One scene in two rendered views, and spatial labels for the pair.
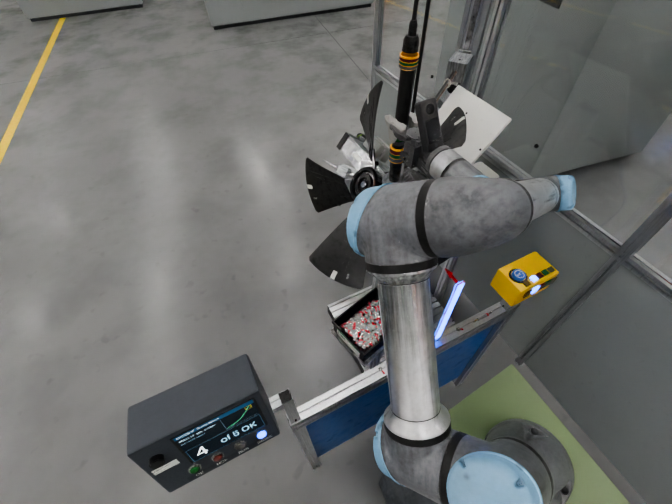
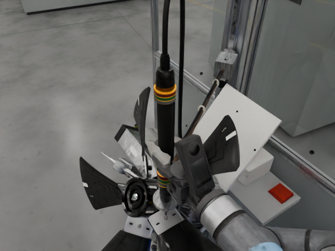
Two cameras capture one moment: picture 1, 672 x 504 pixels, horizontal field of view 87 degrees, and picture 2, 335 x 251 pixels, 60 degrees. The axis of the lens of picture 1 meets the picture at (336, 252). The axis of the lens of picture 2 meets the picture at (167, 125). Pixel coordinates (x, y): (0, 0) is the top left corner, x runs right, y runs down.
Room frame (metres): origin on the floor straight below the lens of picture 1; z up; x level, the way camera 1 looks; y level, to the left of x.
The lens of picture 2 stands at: (0.38, -0.13, 1.95)
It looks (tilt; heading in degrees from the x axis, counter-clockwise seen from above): 41 degrees down; 352
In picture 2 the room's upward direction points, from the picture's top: straight up
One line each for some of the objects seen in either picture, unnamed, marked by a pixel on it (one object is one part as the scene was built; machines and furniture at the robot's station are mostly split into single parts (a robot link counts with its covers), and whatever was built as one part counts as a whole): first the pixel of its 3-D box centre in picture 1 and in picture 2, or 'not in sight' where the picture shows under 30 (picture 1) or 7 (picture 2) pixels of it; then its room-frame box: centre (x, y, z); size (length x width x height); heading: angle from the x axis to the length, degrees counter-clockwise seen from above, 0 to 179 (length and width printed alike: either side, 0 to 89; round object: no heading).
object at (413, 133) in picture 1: (425, 150); (195, 187); (0.73, -0.23, 1.46); 0.12 x 0.08 x 0.09; 25
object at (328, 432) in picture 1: (400, 392); not in sight; (0.47, -0.24, 0.45); 0.82 x 0.01 x 0.66; 115
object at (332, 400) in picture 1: (412, 358); not in sight; (0.47, -0.24, 0.82); 0.90 x 0.04 x 0.08; 115
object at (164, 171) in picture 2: (404, 132); (168, 166); (0.78, -0.18, 1.49); 0.09 x 0.05 x 0.02; 35
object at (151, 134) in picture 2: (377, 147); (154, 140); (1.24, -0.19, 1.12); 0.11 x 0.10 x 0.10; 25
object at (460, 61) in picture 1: (459, 66); (226, 64); (1.38, -0.50, 1.37); 0.10 x 0.07 x 0.08; 150
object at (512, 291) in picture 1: (522, 279); not in sight; (0.63, -0.60, 1.02); 0.16 x 0.10 x 0.11; 115
